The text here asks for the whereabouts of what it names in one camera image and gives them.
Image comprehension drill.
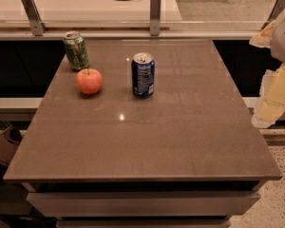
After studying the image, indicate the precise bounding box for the green soda can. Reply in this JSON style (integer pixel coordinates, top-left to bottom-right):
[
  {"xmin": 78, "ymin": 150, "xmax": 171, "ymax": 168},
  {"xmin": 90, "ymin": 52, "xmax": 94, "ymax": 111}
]
[{"xmin": 64, "ymin": 31, "xmax": 89, "ymax": 71}]

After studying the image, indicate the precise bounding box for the metal railing bracket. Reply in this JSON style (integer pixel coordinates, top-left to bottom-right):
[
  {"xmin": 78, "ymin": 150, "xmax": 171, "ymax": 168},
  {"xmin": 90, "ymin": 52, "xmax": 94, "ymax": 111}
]
[
  {"xmin": 21, "ymin": 0, "xmax": 46, "ymax": 36},
  {"xmin": 149, "ymin": 0, "xmax": 162, "ymax": 36},
  {"xmin": 262, "ymin": 0, "xmax": 285, "ymax": 29}
]

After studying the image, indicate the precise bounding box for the right metal railing bracket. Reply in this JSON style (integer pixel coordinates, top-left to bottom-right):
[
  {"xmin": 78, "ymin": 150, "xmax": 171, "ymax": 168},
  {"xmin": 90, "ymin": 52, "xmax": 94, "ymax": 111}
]
[{"xmin": 262, "ymin": 0, "xmax": 285, "ymax": 29}]

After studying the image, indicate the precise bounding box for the red apple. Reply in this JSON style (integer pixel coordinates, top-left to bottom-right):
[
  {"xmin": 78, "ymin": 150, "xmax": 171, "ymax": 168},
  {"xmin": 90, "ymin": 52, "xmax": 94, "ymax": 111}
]
[{"xmin": 76, "ymin": 68, "xmax": 103, "ymax": 94}]

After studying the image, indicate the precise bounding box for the grey cabinet drawer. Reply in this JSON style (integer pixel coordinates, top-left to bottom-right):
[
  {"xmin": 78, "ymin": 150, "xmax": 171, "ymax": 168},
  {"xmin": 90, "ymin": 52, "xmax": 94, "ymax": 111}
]
[{"xmin": 27, "ymin": 191, "xmax": 260, "ymax": 219}]

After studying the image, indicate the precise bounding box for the blue soda can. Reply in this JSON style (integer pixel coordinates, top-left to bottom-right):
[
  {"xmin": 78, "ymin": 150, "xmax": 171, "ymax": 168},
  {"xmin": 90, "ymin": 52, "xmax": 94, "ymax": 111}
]
[{"xmin": 131, "ymin": 52, "xmax": 155, "ymax": 98}]

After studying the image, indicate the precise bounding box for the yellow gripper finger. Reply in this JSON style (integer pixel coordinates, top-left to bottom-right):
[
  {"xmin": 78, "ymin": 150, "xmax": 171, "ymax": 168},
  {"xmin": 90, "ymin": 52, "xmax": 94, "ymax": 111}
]
[
  {"xmin": 251, "ymin": 63, "xmax": 285, "ymax": 128},
  {"xmin": 249, "ymin": 21, "xmax": 275, "ymax": 48}
]

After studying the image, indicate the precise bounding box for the dark object at left floor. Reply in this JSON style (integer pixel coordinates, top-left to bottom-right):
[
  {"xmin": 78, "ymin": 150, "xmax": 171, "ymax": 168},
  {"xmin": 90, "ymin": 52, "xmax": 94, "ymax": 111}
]
[{"xmin": 0, "ymin": 126, "xmax": 22, "ymax": 182}]

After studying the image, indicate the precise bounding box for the middle metal railing bracket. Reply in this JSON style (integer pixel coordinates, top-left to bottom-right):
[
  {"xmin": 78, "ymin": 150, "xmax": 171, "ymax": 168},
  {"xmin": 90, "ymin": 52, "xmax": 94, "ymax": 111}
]
[{"xmin": 149, "ymin": 0, "xmax": 162, "ymax": 36}]

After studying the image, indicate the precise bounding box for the left metal railing bracket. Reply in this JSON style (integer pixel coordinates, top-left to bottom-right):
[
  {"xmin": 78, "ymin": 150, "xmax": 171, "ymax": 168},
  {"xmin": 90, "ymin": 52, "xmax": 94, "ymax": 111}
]
[{"xmin": 21, "ymin": 0, "xmax": 46, "ymax": 36}]

